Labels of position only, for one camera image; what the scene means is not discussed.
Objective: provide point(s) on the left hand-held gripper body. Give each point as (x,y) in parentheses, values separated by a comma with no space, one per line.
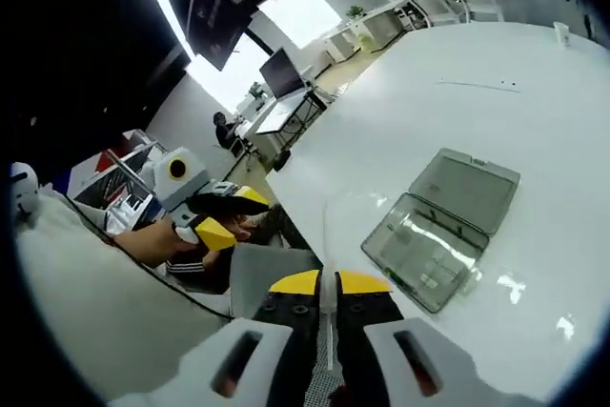
(188,188)

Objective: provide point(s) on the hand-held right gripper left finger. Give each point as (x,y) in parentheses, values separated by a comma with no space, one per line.
(286,311)

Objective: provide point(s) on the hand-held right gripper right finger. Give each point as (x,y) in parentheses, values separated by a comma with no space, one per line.
(367,307)

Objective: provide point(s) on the grey transparent guide fixture box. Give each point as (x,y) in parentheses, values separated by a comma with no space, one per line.
(467,188)

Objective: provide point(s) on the grey mesh office chair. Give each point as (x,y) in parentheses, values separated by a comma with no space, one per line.
(267,273)

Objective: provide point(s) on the metal storage shelf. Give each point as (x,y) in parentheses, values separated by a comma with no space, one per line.
(114,178)

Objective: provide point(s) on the white side desk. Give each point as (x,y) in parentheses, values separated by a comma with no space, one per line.
(286,116)

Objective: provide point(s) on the small potted plant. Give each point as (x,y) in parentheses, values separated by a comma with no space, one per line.
(254,91)

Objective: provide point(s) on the black computer monitor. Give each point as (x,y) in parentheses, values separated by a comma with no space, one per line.
(281,75)

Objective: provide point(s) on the person's grey shirt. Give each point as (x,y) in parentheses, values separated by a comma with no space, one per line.
(95,307)

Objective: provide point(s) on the white chest device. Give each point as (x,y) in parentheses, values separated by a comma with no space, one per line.
(24,183)

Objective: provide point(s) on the black hanging screen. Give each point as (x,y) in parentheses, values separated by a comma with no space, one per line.
(214,21)

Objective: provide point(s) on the ceiling light strip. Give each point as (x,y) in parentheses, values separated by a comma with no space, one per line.
(167,6)

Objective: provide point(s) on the white low cabinet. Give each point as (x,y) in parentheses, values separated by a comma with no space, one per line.
(343,47)

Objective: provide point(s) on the yellow green bag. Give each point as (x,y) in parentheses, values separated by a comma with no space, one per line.
(366,41)

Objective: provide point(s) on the green potted plant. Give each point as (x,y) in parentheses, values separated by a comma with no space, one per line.
(355,11)

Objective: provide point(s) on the white flat table plate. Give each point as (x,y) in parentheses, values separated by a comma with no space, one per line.
(476,84)

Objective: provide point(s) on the white paper cup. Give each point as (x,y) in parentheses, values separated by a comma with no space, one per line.
(562,33)

